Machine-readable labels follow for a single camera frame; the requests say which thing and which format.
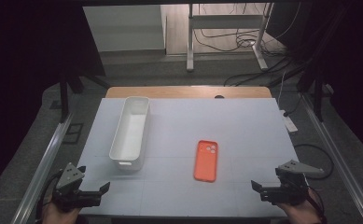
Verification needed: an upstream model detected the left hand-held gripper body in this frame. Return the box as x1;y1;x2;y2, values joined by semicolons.
51;161;103;213

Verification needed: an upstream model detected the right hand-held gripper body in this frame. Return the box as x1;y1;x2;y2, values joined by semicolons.
259;160;325;206

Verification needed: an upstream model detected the orange phone case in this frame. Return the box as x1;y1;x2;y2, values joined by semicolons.
193;139;219;183

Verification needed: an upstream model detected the white plastic storage bin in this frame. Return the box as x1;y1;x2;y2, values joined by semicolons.
108;96;151;172

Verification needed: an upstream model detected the person's right hand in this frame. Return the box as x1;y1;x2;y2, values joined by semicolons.
276;189;322;224

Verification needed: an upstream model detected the person's left hand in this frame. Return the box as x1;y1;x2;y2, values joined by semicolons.
42;199;80;224

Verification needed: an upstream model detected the white power strip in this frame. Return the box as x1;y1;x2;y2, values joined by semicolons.
281;109;299;134

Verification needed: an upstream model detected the black metal stand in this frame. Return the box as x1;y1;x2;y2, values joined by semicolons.
296;66;330;122
58;69;110;123

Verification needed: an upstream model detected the white cover board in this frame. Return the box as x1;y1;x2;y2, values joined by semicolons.
76;97;300;217

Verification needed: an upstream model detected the wooden table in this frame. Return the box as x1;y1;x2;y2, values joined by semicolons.
105;86;273;100

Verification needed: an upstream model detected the light grey cabinet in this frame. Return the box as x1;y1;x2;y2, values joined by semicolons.
82;4;166;52

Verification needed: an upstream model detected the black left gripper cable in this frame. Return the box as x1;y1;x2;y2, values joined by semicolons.
35;170;63;220

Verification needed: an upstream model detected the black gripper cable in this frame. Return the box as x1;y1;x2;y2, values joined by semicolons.
35;170;63;220
306;185;328;224

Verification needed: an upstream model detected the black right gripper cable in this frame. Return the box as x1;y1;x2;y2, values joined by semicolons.
306;185;328;224

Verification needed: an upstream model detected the aluminium rail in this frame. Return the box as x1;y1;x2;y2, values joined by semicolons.
11;113;75;224
300;92;363;224

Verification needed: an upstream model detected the black square floor frame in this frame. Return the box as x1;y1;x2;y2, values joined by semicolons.
62;122;85;145

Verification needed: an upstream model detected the black looped floor cable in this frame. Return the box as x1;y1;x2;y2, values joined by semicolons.
293;143;335;181

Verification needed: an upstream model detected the black power strip cable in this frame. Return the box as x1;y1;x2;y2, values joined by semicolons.
283;92;305;118

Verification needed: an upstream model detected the tangle of black floor cables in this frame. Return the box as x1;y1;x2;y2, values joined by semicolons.
193;3;299;88

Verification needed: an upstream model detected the white desk frame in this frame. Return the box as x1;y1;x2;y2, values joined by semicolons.
186;3;274;73

